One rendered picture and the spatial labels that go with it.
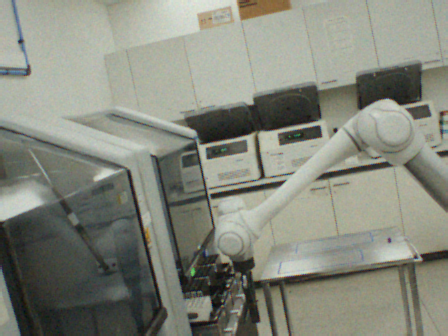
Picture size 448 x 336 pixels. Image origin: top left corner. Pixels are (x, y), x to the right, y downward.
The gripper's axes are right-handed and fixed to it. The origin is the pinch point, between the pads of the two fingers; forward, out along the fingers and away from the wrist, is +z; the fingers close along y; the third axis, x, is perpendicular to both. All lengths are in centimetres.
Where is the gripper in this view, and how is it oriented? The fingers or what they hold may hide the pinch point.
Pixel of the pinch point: (254, 313)
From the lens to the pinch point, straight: 178.1
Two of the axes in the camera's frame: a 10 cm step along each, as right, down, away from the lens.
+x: 9.7, -1.9, -1.7
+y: -1.4, 1.5, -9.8
